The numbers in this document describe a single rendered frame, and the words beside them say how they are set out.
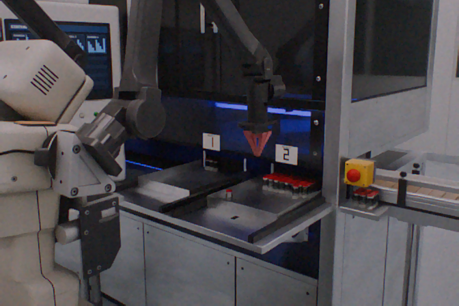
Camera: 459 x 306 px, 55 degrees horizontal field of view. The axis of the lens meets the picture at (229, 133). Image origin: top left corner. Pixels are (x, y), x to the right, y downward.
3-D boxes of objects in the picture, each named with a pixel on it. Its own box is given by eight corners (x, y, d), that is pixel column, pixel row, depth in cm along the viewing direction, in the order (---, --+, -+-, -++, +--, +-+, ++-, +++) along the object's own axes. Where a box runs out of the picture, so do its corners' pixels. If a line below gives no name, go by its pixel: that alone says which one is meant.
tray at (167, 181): (201, 167, 187) (201, 159, 187) (250, 177, 171) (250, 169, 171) (138, 185, 161) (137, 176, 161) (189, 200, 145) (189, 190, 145)
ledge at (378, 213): (356, 200, 151) (356, 195, 150) (395, 208, 143) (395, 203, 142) (339, 212, 140) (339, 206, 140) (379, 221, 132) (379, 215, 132)
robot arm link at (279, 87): (238, 59, 120) (264, 58, 115) (262, 57, 129) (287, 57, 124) (240, 102, 122) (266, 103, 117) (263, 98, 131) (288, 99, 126)
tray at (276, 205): (266, 182, 166) (266, 173, 166) (329, 195, 150) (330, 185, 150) (207, 205, 140) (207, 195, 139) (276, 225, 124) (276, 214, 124)
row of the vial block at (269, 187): (264, 187, 158) (264, 175, 157) (309, 197, 147) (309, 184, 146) (261, 189, 157) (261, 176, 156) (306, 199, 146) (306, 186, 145)
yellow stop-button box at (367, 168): (353, 178, 143) (354, 156, 141) (375, 182, 138) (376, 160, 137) (343, 184, 137) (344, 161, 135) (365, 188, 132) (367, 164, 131)
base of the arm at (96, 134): (52, 136, 81) (92, 145, 74) (81, 107, 85) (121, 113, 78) (80, 167, 87) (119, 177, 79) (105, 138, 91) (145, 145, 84)
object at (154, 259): (151, 220, 360) (148, 114, 344) (412, 313, 233) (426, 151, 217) (33, 266, 284) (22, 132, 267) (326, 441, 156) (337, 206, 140)
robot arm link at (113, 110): (91, 121, 84) (107, 122, 81) (123, 86, 90) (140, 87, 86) (117, 153, 90) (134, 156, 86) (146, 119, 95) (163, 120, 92)
